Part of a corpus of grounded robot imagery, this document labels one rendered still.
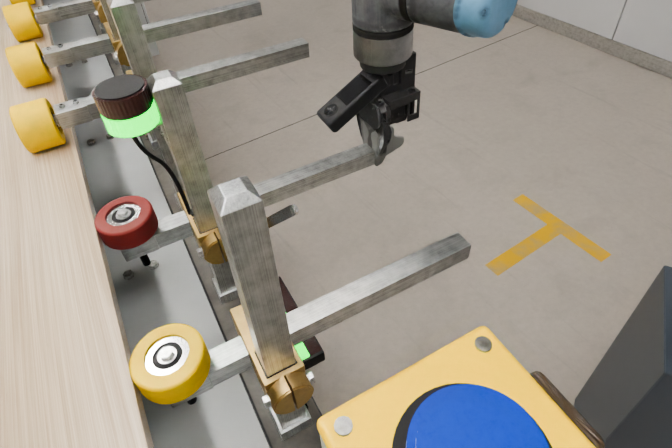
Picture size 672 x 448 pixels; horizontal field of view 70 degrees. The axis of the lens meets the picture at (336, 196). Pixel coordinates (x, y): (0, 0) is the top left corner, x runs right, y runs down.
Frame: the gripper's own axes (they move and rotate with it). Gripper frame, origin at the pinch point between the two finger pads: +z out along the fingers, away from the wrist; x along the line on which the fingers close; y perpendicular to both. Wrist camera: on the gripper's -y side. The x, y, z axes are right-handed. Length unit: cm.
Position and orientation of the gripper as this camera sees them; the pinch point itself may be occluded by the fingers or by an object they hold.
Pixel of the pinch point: (372, 160)
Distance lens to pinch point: 87.6
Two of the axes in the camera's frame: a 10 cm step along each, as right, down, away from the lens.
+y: 8.8, -3.7, 3.1
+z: 0.6, 7.2, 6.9
